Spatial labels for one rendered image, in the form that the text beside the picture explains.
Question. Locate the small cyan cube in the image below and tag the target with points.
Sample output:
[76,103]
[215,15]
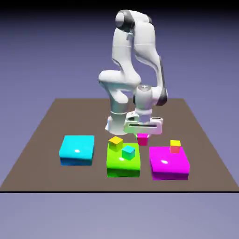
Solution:
[128,152]

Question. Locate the large green box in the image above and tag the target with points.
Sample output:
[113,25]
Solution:
[123,164]

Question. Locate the small pink cube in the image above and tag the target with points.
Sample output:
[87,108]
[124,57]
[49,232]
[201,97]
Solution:
[142,140]

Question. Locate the large magenta box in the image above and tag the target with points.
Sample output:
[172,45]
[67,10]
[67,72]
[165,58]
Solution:
[169,164]

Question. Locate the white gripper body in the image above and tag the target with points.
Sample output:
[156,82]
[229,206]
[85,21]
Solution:
[130,128]

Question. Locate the large cyan box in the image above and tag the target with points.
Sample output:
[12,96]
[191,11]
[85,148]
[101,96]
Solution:
[77,150]

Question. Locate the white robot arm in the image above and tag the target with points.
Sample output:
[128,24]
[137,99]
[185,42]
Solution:
[123,72]

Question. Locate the small yellow cube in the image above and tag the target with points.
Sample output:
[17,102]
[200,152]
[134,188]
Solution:
[115,143]
[175,146]

